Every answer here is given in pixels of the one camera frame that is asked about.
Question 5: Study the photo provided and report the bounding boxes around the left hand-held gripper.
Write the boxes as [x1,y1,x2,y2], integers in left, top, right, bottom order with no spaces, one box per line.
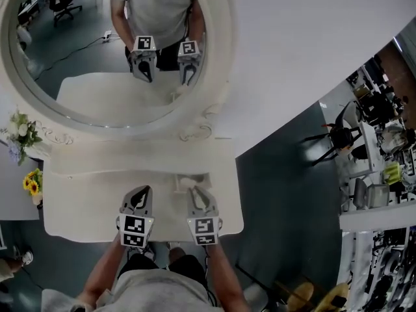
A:
[116,185,155,248]

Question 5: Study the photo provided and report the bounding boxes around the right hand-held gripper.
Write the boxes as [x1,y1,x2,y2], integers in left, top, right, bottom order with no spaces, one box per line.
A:
[187,187,224,246]

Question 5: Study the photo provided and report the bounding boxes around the white dressing table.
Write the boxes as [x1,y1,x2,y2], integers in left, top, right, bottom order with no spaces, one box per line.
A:
[41,136,245,244]

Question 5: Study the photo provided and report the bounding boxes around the person's right forearm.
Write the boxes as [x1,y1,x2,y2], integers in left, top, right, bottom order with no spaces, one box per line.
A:
[206,244,253,312]

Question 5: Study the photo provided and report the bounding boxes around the person's left forearm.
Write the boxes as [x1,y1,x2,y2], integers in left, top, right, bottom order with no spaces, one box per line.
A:
[77,232,131,308]

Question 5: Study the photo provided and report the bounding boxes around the person's black shorts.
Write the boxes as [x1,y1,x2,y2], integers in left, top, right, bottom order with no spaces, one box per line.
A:
[117,253,209,285]

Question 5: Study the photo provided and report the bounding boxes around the person's grey shirt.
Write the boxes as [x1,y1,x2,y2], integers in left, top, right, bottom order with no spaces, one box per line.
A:
[41,268,228,312]

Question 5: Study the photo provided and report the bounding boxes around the sunflowers in white vase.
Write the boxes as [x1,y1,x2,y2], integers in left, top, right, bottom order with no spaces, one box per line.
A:
[21,168,44,207]

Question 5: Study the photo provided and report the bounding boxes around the grey round cushion seat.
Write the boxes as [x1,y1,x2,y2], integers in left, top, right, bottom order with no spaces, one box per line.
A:
[243,284,269,312]

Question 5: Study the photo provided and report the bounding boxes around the white oval ornate mirror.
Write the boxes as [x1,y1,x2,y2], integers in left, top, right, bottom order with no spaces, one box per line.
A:
[0,0,237,142]

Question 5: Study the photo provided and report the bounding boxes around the yellow round stool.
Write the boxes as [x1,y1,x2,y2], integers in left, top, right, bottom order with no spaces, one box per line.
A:
[287,281,315,312]

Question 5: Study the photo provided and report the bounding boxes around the purple white flowers in vase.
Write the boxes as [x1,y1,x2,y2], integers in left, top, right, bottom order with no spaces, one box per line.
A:
[0,110,45,168]

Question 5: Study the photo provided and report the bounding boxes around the black and grey chair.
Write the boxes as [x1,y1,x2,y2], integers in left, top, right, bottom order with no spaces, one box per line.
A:
[300,101,363,167]

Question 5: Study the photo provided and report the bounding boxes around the round wooden table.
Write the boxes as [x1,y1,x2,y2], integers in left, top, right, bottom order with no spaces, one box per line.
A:
[320,283,350,312]

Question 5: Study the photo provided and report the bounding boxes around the white counter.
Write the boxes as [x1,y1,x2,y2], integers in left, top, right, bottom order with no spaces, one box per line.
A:
[338,201,416,232]

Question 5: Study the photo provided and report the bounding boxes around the grey office chair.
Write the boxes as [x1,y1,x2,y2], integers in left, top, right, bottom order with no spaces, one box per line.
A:
[352,177,391,211]

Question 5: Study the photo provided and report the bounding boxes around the white office desk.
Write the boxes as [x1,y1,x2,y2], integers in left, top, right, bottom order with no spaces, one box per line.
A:
[337,102,383,181]

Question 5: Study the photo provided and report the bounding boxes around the light green crate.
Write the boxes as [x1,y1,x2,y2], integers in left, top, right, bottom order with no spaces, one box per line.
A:
[382,161,401,185]

